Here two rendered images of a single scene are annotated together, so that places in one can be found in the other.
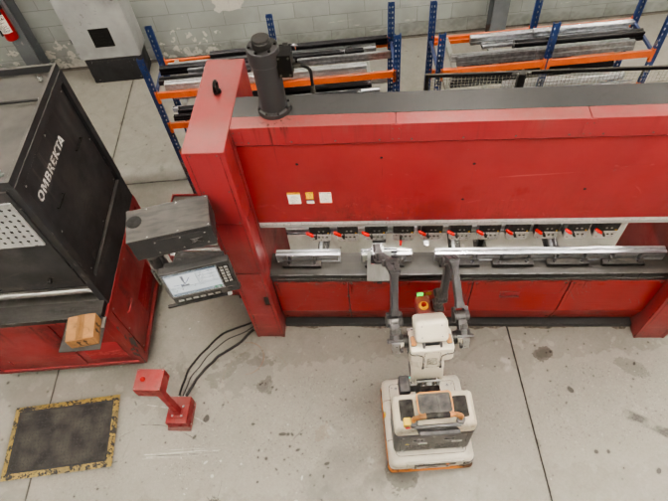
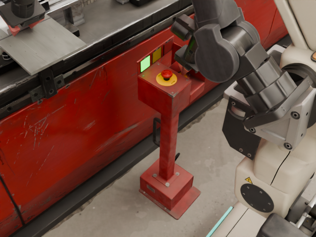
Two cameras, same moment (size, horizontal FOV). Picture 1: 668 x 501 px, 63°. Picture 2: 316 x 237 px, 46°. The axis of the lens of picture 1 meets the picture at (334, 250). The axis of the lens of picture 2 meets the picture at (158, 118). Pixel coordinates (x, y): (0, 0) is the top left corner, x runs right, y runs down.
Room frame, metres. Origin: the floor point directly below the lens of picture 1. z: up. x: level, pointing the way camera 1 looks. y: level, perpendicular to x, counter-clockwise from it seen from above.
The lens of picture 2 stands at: (1.41, 0.17, 1.64)
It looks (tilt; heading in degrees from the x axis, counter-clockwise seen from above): 48 degrees down; 306
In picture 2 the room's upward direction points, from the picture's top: 2 degrees clockwise
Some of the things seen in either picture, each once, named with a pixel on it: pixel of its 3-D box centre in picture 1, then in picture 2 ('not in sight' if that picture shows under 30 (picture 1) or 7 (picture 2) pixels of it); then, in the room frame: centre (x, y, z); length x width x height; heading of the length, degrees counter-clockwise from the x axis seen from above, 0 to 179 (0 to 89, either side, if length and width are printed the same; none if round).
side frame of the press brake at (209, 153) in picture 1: (251, 221); not in sight; (2.68, 0.60, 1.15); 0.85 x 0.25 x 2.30; 172
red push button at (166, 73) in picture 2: not in sight; (166, 76); (1.95, -0.61, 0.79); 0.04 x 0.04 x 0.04
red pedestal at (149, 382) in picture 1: (166, 398); not in sight; (1.64, 1.43, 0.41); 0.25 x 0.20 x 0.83; 172
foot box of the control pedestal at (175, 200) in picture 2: not in sight; (170, 185); (1.93, -0.66, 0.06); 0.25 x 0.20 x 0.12; 178
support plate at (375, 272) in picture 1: (379, 265); (34, 37); (2.22, -0.32, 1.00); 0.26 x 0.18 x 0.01; 172
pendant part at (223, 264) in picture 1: (200, 275); not in sight; (2.04, 0.90, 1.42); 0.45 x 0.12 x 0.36; 96
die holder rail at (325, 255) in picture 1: (308, 255); not in sight; (2.44, 0.20, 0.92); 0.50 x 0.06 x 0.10; 82
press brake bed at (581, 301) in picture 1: (457, 293); (163, 72); (2.23, -0.98, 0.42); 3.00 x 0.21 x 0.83; 82
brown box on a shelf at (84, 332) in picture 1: (80, 330); not in sight; (1.97, 1.87, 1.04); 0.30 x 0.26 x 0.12; 87
